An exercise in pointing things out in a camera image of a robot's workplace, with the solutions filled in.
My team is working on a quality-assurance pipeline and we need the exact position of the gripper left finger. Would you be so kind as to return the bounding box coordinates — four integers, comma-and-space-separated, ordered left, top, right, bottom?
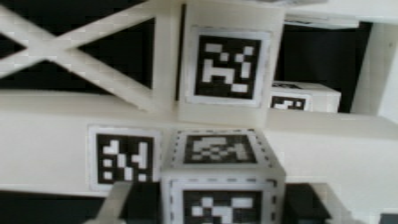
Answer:
84, 182, 162, 224

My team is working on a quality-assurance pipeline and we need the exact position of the white chair leg with tag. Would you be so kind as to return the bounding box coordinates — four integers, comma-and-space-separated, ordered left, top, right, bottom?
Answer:
270, 81, 341, 113

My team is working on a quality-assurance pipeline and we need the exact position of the white boundary fence frame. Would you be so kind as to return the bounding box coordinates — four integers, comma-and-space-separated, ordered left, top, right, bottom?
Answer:
350, 23, 398, 125

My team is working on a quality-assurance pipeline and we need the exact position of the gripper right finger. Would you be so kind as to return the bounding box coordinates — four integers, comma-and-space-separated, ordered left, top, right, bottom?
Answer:
283, 183, 355, 224

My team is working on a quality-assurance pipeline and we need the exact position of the white tagged cube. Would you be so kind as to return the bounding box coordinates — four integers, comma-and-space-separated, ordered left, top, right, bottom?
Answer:
162, 128, 286, 224

